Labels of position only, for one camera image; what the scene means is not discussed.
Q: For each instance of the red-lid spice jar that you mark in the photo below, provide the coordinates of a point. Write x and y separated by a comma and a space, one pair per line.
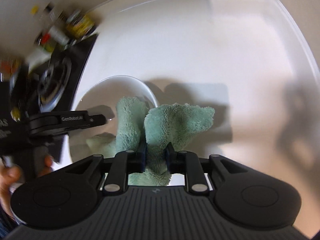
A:
46, 41

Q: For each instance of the steel gas burner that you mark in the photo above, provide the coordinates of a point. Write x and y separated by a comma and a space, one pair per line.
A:
55, 80

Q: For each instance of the jar with yellow label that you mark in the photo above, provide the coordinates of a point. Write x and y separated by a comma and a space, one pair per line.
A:
81, 23

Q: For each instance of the green microfibre cloth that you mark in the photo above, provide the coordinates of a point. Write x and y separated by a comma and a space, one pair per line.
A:
175, 125

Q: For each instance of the black-cap oil bottle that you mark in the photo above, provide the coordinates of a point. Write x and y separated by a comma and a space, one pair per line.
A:
53, 12

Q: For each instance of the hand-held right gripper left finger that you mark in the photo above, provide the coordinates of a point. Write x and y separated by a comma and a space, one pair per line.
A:
143, 156

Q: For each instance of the yellow-cap clear bottle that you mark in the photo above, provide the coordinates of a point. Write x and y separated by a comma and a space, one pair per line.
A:
58, 35

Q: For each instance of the black glass gas hob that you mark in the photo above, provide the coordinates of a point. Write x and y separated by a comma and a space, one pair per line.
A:
80, 62

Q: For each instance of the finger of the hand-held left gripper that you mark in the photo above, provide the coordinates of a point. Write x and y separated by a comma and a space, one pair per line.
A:
96, 120

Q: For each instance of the person's left hand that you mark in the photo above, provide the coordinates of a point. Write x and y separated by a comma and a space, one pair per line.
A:
11, 177

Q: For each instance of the white ceramic bowl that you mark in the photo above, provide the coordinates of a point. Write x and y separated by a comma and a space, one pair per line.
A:
100, 97

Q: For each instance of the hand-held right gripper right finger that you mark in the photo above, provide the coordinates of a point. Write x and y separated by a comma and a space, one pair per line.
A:
169, 158

